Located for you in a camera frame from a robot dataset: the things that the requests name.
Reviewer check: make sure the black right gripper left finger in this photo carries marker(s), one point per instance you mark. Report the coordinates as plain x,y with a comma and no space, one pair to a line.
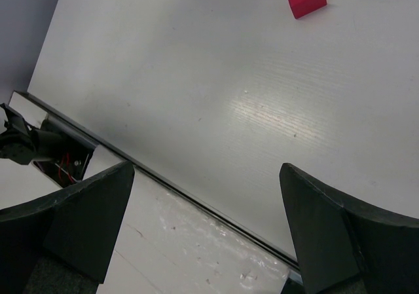
63,242

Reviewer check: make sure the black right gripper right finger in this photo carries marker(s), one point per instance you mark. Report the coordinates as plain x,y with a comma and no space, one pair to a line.
345,245

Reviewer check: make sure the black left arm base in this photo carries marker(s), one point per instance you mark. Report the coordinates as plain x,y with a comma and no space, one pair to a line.
56,153

